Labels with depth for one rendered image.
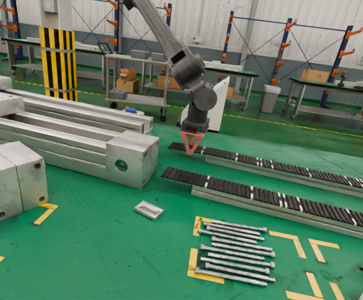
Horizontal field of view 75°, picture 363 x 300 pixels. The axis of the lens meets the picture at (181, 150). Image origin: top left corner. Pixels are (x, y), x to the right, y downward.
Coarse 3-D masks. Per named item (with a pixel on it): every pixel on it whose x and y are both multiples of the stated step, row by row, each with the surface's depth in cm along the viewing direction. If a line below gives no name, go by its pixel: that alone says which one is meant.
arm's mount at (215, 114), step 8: (224, 80) 107; (216, 88) 97; (224, 88) 94; (224, 96) 95; (216, 104) 97; (224, 104) 96; (184, 112) 101; (208, 112) 99; (216, 112) 98; (216, 120) 100; (216, 128) 101
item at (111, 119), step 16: (32, 96) 85; (48, 96) 85; (32, 112) 78; (48, 112) 76; (64, 112) 75; (80, 112) 73; (96, 112) 74; (112, 112) 79; (128, 112) 79; (112, 128) 72; (128, 128) 72; (144, 128) 77
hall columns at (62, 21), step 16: (64, 0) 309; (48, 16) 320; (64, 16) 315; (48, 32) 313; (64, 32) 317; (48, 48) 321; (64, 48) 323; (48, 64) 329; (64, 64) 329; (48, 80) 338; (64, 80) 336; (64, 96) 344
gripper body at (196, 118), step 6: (192, 102) 65; (192, 108) 65; (192, 114) 66; (198, 114) 65; (204, 114) 66; (186, 120) 67; (192, 120) 66; (198, 120) 66; (204, 120) 67; (186, 126) 65; (192, 126) 64; (198, 126) 64; (204, 126) 64
